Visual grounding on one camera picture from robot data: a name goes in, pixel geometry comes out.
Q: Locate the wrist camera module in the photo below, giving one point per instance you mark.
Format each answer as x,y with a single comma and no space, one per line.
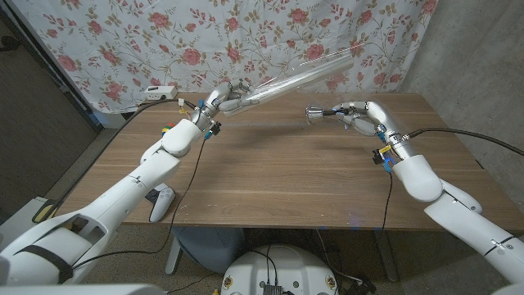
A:
382,157
213,129

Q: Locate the white and black gamepad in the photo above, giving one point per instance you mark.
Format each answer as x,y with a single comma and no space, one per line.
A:
161,202

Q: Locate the clear cling film roll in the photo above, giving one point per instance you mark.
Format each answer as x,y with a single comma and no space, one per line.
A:
294,80

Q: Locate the grey stool with white leg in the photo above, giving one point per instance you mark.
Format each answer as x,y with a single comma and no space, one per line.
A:
209,246

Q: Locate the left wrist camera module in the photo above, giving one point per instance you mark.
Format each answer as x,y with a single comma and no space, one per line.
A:
213,129

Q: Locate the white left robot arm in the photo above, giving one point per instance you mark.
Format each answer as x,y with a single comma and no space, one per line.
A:
123,192

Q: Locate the colourful striped wooden maraca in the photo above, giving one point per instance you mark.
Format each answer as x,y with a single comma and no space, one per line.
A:
167,128

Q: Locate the white power strip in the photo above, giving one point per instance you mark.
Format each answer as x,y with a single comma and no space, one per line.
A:
160,93

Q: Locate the black power adapter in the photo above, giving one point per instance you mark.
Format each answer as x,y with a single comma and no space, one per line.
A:
362,287

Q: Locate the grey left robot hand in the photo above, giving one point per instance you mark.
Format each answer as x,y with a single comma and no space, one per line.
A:
221,98

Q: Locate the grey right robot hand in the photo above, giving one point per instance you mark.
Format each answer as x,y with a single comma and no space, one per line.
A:
372,116

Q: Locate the grey table leg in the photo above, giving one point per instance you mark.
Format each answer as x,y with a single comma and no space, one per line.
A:
387,258

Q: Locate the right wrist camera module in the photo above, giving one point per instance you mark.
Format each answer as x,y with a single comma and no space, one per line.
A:
382,157

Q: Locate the black door frame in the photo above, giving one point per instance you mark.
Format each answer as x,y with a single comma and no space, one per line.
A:
53,69

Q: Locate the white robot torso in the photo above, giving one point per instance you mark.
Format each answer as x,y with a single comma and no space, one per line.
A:
286,270

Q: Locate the floral rose backdrop cloth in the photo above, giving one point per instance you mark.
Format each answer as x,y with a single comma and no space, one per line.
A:
266,33

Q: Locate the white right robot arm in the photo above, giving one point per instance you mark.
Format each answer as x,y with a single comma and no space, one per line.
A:
458,209

